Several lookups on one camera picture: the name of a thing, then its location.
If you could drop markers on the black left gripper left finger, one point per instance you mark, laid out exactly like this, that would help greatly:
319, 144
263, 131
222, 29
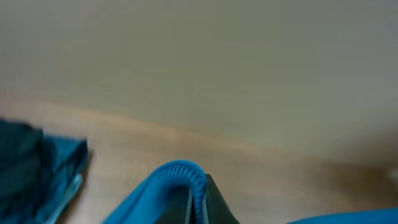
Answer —
178, 208

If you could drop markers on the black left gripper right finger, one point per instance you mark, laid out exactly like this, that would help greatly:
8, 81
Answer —
214, 207

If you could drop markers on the blue polo shirt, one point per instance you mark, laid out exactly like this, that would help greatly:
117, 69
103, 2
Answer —
147, 201

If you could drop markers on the navy folded garment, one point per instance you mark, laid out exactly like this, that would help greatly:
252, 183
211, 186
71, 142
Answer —
40, 173

